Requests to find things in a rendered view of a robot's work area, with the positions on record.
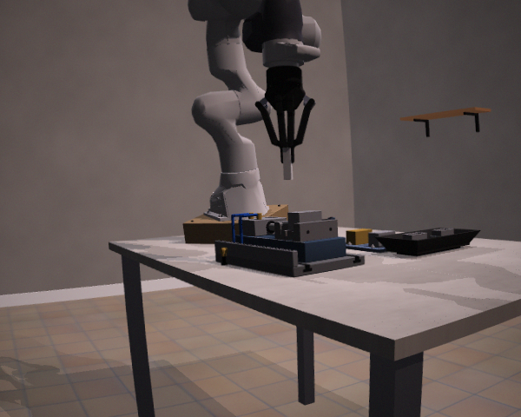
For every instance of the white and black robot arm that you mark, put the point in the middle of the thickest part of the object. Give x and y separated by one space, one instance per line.
275 30

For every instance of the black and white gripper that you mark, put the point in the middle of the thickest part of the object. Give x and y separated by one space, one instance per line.
285 93

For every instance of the grey flat bar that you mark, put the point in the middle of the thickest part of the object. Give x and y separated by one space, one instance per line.
287 235

